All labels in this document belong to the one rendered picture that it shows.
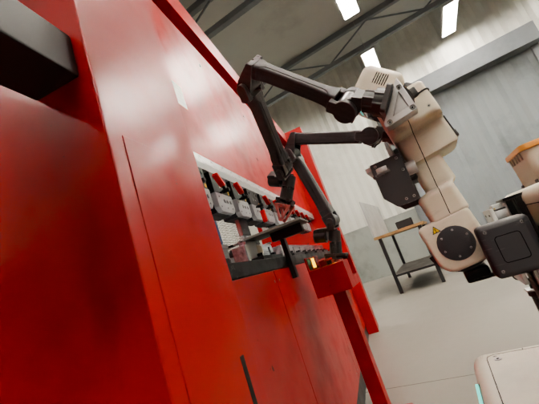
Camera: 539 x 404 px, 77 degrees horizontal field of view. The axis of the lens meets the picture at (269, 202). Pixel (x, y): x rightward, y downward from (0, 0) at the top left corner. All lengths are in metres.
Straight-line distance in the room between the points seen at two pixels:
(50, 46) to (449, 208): 1.04
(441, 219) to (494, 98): 8.03
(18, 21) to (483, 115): 8.80
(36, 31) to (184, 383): 0.47
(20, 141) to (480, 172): 8.53
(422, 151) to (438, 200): 0.17
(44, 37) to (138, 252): 0.30
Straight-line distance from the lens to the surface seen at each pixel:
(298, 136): 1.63
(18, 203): 0.59
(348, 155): 9.06
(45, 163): 0.56
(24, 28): 0.54
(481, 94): 9.15
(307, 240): 3.66
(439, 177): 1.21
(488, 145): 8.85
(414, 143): 1.22
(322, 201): 1.60
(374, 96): 1.09
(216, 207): 1.28
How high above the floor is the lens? 0.80
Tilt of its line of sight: 13 degrees up
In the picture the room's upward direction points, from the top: 19 degrees counter-clockwise
